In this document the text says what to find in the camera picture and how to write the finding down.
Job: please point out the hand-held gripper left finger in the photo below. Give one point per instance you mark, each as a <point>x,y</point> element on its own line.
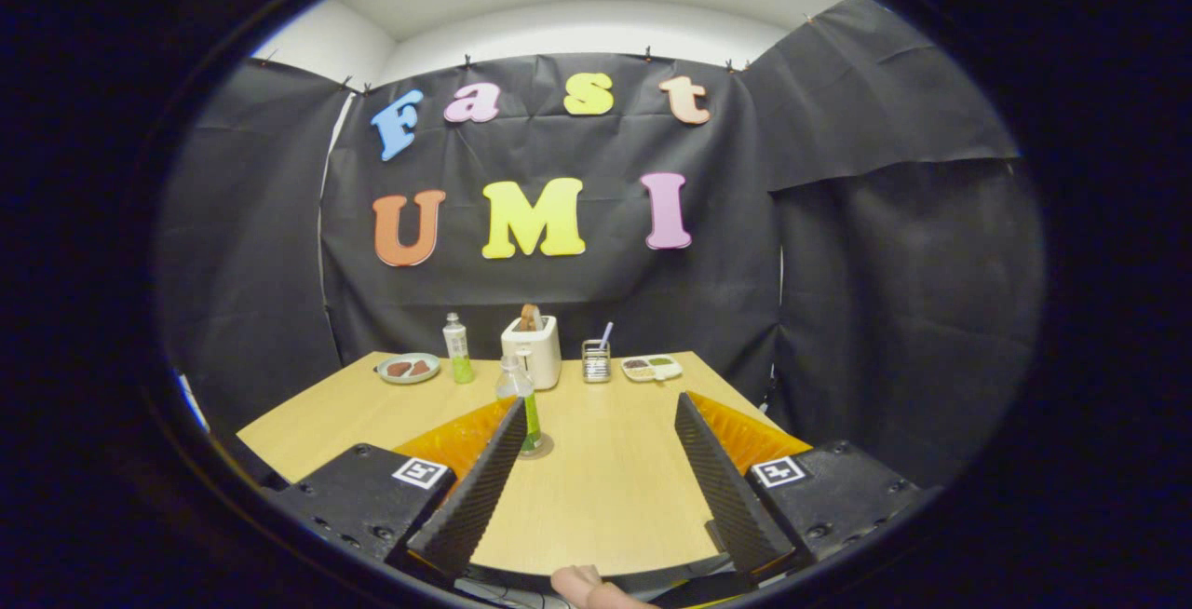
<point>475,493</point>

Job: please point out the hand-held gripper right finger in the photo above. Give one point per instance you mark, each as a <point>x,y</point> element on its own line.
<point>722,488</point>

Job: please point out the green label juice bottle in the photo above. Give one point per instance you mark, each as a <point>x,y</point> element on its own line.
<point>533,427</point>

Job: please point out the small capped green drink bottle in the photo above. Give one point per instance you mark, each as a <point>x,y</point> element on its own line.
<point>458,353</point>

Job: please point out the wooden table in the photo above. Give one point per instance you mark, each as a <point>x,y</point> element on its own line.
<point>605,488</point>

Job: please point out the round pale green plate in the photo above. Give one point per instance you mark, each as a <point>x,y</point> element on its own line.
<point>407,380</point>

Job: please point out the white divided tray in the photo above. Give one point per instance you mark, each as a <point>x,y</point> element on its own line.
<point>652,374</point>

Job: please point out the large brown food piece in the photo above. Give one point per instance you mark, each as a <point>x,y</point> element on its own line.
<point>399,369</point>

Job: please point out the white toaster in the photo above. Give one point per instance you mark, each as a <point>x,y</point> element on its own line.
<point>533,358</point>

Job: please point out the brown toast slice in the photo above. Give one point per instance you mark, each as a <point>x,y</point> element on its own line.
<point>530,316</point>

